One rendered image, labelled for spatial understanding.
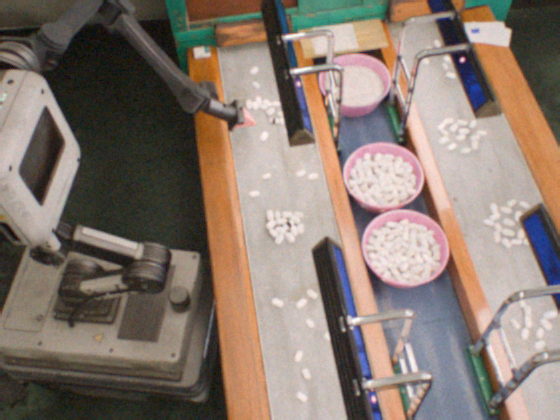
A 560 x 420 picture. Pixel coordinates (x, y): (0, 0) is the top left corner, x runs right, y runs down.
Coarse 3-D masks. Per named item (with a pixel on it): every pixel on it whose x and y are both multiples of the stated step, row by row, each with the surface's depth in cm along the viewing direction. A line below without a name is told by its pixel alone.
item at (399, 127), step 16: (416, 16) 201; (432, 16) 201; (448, 16) 202; (400, 32) 205; (400, 48) 210; (432, 48) 194; (448, 48) 193; (464, 48) 194; (400, 64) 213; (416, 64) 196; (400, 96) 220; (400, 128) 223; (400, 144) 228
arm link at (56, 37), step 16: (80, 0) 192; (96, 0) 197; (112, 0) 201; (64, 16) 182; (80, 16) 187; (112, 16) 203; (48, 32) 169; (64, 32) 173; (48, 48) 169; (64, 48) 172
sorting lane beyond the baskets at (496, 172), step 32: (416, 32) 252; (448, 64) 242; (416, 96) 234; (448, 96) 233; (448, 128) 225; (480, 128) 225; (448, 160) 218; (480, 160) 217; (512, 160) 217; (448, 192) 211; (480, 192) 210; (512, 192) 210; (480, 224) 204; (480, 256) 197; (512, 256) 197; (512, 288) 191; (512, 352) 181; (544, 384) 176; (544, 416) 171
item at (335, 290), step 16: (320, 256) 161; (336, 256) 160; (320, 272) 160; (336, 272) 155; (320, 288) 159; (336, 288) 153; (336, 304) 152; (352, 304) 155; (336, 320) 151; (336, 336) 150; (352, 336) 147; (336, 352) 149; (352, 352) 144; (336, 368) 148; (352, 368) 143; (368, 368) 147; (352, 384) 142; (352, 400) 141; (368, 400) 139; (352, 416) 140; (368, 416) 136
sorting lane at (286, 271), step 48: (240, 48) 251; (240, 96) 237; (240, 144) 225; (288, 144) 224; (240, 192) 214; (288, 192) 213; (336, 240) 202; (288, 288) 194; (288, 336) 186; (288, 384) 178; (336, 384) 178
